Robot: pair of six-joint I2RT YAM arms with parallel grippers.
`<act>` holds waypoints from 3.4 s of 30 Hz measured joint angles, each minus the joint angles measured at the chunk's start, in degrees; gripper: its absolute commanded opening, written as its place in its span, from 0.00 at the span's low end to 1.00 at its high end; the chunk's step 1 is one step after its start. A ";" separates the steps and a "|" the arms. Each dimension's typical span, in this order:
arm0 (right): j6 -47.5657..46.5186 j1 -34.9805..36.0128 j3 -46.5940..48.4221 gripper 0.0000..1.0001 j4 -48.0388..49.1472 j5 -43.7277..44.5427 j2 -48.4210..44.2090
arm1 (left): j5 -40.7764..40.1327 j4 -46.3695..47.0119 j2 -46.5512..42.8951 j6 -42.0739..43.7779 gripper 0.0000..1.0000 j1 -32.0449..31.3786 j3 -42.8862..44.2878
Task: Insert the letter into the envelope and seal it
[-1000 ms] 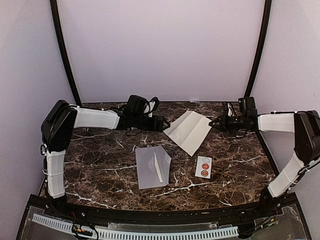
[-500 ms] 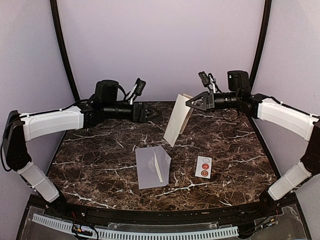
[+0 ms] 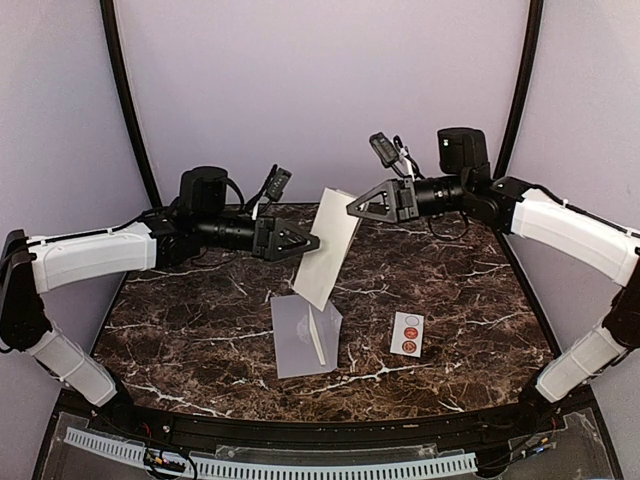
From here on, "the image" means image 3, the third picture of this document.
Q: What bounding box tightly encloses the beige lined letter paper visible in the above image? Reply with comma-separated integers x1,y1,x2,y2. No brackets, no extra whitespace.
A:
293,187,360,311

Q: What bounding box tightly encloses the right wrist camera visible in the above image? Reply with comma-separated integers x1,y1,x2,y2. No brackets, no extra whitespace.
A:
369,132,424,180

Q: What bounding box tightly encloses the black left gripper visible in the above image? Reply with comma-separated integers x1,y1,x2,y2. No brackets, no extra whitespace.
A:
197,212,320,263

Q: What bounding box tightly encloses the white slotted cable duct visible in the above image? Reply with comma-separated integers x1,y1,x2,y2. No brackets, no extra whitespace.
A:
64,427,477,480

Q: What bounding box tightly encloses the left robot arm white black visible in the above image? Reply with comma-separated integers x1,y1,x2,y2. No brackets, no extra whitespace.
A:
1,166,320,436

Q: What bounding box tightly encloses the black frame post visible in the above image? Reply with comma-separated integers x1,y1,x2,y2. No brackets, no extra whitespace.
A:
99,0,162,207
494,0,544,178

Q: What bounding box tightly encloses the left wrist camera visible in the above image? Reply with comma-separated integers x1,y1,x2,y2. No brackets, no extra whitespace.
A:
246,164,292,220

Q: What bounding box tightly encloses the red round seal sticker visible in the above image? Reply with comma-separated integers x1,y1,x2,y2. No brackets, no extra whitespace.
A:
403,326,420,340

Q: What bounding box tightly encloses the white sheet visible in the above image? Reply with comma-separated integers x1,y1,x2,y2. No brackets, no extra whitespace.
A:
308,305,327,366

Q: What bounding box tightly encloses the brown round seal sticker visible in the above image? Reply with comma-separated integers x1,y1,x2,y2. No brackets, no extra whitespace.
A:
402,340,418,354

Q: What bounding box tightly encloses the grey envelope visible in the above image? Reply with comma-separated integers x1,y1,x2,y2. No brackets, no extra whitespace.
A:
270,295,343,379

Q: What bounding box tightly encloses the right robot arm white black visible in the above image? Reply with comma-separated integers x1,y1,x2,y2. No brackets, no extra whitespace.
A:
346,127,639,434

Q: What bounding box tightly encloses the wax seal sticker sheet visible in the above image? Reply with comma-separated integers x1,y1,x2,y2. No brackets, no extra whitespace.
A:
390,312,424,358

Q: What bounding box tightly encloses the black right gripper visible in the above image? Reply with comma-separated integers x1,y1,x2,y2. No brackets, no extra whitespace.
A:
347,173,470,224

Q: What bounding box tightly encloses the black left frame post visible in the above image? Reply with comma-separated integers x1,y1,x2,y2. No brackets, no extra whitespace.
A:
99,0,162,207

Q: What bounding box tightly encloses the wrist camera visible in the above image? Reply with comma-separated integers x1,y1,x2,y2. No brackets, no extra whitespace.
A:
369,132,424,180
246,164,292,220

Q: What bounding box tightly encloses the black front rail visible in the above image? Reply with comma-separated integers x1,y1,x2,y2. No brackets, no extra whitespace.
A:
89,379,556,451

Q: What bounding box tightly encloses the black right frame post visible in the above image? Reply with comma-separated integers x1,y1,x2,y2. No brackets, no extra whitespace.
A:
494,0,544,178

